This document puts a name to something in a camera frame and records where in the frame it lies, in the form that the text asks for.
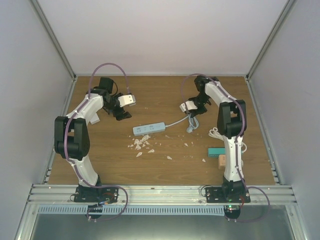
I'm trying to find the light blue power strip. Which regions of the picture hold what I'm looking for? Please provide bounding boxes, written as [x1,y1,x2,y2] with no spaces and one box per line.
[132,122,166,136]

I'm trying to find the white square plug adapter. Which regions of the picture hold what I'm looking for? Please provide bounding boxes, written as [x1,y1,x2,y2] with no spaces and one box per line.
[90,113,100,125]

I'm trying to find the teal power strip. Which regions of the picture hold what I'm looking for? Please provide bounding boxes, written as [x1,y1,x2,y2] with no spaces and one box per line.
[207,147,226,158]

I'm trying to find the pink cube adapter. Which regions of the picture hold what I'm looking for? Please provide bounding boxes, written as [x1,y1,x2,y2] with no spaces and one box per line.
[217,154,226,170]

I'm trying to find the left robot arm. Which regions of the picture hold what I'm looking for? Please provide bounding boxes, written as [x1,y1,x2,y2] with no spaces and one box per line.
[54,77,136,202]

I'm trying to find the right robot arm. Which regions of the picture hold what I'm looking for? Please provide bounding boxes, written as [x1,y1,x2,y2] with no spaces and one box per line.
[188,75,247,203]

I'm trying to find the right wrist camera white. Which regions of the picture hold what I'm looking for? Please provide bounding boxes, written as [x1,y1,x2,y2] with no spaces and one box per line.
[179,100,198,113]

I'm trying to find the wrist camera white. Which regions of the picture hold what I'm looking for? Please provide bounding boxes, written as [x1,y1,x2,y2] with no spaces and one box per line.
[179,100,198,113]
[117,94,136,108]

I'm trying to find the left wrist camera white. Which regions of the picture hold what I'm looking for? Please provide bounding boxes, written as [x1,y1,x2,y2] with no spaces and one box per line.
[117,94,136,108]

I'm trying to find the white coiled cable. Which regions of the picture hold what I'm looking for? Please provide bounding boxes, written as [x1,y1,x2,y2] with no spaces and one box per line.
[208,127,248,152]

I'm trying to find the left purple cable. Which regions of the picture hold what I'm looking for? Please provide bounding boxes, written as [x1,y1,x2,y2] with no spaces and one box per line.
[63,62,132,187]

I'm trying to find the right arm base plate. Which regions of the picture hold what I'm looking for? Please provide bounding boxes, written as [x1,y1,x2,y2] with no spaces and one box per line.
[200,185,251,204]

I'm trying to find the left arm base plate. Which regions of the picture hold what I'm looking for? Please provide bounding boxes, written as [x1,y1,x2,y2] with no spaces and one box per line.
[69,185,119,204]

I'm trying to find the slotted cable duct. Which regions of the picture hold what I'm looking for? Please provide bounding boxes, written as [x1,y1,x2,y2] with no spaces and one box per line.
[38,204,225,216]

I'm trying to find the aluminium front rail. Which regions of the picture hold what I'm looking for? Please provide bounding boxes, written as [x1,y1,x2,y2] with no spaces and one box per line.
[27,184,297,206]

